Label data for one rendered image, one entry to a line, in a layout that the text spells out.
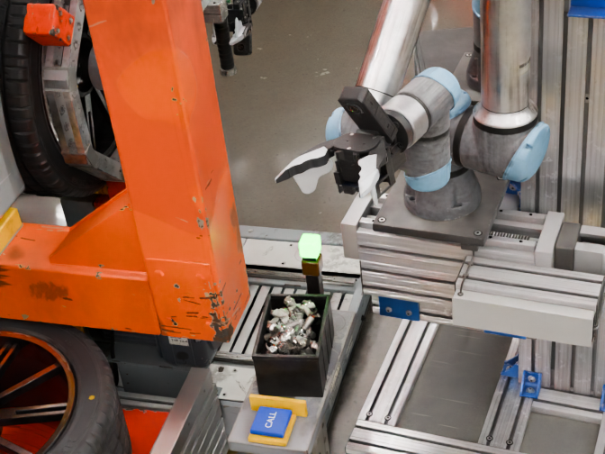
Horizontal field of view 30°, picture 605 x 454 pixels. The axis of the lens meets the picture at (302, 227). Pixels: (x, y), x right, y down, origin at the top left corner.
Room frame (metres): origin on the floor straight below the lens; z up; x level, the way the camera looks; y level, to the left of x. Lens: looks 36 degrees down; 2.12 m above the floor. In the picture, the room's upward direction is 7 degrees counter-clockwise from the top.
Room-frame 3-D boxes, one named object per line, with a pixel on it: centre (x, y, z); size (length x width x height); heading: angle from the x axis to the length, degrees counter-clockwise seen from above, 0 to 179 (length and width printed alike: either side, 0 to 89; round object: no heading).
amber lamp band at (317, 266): (1.97, -0.01, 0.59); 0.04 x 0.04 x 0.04; 70
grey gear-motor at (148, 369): (2.20, 0.43, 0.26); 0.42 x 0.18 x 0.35; 70
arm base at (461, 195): (1.83, -0.28, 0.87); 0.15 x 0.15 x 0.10
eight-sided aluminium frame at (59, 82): (2.52, 0.42, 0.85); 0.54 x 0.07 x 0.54; 160
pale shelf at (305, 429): (1.78, 0.06, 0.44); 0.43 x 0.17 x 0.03; 160
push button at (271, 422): (1.62, 0.11, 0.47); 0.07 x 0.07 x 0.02; 70
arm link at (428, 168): (1.55, -0.20, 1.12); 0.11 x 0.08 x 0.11; 50
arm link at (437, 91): (1.54, -0.22, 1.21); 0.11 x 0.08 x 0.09; 140
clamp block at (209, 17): (2.62, 0.17, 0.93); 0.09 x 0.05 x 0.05; 70
